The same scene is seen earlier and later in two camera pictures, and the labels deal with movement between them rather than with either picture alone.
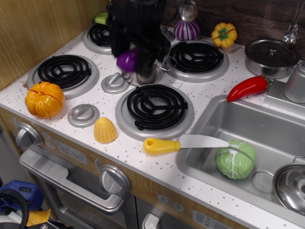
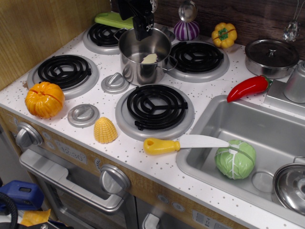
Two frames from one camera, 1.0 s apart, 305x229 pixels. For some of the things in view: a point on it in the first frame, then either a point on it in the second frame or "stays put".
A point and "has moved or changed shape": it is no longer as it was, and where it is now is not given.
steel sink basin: (277, 136) stays put
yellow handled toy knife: (152, 146) stays put
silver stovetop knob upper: (116, 84) stays put
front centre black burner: (157, 111) stays put
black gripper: (139, 22) to (137, 7)
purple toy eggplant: (127, 60) has moved or changed shape
